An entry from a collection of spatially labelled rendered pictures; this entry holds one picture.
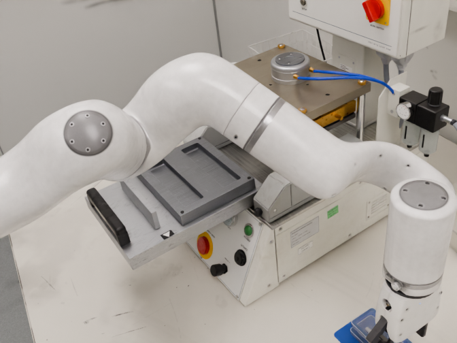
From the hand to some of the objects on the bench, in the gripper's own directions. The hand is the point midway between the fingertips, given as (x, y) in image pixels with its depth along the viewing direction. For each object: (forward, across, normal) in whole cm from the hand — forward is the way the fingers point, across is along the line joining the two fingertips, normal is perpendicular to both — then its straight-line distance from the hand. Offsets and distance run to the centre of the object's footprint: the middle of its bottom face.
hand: (401, 337), depth 86 cm
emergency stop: (+6, +15, -44) cm, 46 cm away
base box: (+8, -12, -42) cm, 44 cm away
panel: (+7, +16, -43) cm, 47 cm away
